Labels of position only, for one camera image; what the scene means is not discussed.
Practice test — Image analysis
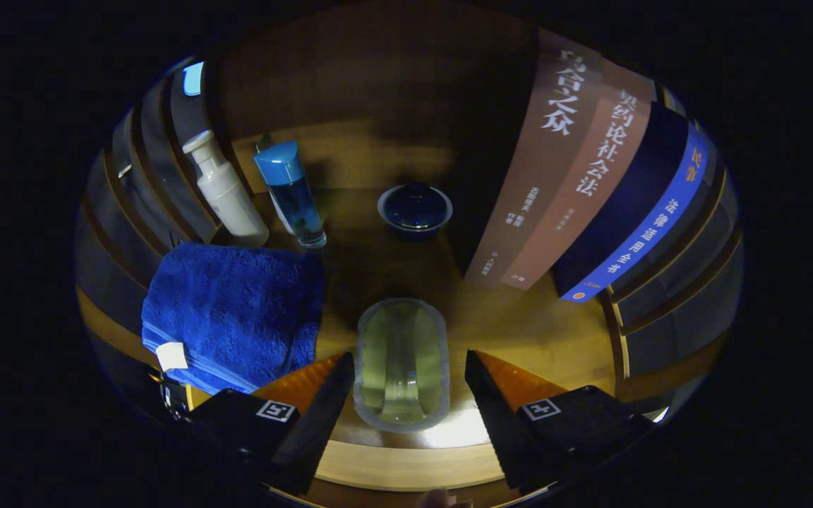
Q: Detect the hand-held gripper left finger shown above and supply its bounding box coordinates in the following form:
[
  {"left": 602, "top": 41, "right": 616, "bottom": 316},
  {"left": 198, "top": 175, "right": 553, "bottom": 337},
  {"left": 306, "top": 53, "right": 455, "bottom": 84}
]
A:
[{"left": 188, "top": 351, "right": 356, "bottom": 496}]

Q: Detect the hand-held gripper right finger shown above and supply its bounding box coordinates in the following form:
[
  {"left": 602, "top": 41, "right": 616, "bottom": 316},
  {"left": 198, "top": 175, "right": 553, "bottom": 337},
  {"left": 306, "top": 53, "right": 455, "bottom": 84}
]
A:
[{"left": 464, "top": 349, "right": 654, "bottom": 495}]

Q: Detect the white sponge with yellow handle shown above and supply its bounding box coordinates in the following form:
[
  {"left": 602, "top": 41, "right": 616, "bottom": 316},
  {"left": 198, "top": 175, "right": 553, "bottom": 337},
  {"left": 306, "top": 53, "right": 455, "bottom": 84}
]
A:
[{"left": 353, "top": 297, "right": 450, "bottom": 433}]

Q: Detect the wooden countertop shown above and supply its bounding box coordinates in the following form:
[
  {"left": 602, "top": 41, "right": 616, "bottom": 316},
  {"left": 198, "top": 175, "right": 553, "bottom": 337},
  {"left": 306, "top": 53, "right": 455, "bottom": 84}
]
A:
[{"left": 78, "top": 185, "right": 633, "bottom": 492}]

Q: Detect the wooden cabinet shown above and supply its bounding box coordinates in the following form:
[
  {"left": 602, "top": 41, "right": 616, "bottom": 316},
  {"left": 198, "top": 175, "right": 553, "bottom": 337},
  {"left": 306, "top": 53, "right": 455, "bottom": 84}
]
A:
[{"left": 75, "top": 7, "right": 744, "bottom": 508}]

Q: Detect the blue folded towel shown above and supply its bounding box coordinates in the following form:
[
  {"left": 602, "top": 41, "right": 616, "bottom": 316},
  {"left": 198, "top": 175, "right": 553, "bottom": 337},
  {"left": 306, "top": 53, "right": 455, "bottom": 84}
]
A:
[{"left": 140, "top": 242, "right": 326, "bottom": 394}]

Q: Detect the blue capped bottle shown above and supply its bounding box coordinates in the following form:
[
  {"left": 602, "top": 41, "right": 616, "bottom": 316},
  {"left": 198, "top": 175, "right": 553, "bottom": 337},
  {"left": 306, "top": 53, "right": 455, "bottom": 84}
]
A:
[{"left": 253, "top": 140, "right": 327, "bottom": 250}]

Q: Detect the blue lidded teacup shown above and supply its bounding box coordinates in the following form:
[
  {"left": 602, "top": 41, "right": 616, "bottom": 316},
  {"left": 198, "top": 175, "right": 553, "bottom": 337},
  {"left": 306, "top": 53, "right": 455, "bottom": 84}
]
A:
[{"left": 377, "top": 182, "right": 454, "bottom": 241}]

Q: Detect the white pump bottle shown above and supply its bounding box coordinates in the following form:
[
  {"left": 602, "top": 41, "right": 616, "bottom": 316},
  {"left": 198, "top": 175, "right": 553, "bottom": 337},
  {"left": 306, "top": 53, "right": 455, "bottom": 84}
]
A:
[{"left": 182, "top": 130, "right": 270, "bottom": 247}]

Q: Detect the reddish brown book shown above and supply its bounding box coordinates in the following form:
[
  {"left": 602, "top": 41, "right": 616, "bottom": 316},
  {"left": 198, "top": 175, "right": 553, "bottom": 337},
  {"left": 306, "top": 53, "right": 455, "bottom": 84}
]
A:
[{"left": 500, "top": 60, "right": 654, "bottom": 291}]

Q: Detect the blue book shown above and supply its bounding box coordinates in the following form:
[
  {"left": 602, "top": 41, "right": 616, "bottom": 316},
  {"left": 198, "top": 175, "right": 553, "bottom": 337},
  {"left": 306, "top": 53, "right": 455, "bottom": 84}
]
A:
[{"left": 551, "top": 102, "right": 711, "bottom": 303}]

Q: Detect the dark brown book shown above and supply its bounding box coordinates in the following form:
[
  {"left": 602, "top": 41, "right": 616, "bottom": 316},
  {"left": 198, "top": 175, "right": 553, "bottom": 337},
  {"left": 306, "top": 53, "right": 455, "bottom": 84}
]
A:
[{"left": 449, "top": 28, "right": 603, "bottom": 286}]

